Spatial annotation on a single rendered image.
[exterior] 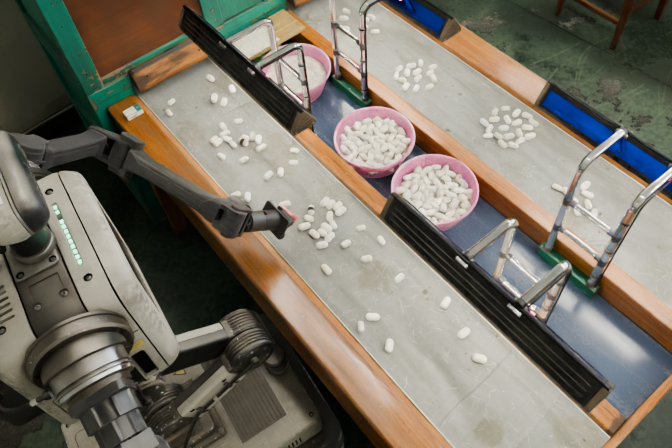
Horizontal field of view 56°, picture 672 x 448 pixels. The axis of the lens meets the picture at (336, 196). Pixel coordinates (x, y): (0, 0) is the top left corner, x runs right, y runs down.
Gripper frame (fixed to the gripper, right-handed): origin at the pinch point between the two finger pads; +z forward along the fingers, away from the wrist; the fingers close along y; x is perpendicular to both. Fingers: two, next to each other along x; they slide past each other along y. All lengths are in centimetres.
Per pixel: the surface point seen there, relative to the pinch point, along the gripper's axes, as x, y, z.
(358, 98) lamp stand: -26, 32, 45
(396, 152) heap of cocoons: -22.5, 3.1, 37.0
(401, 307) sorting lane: 1.6, -38.3, 10.0
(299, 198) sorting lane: 0.5, 9.8, 10.9
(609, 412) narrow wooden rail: -12, -92, 22
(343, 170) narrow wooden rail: -12.0, 7.5, 21.5
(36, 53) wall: 41, 173, 5
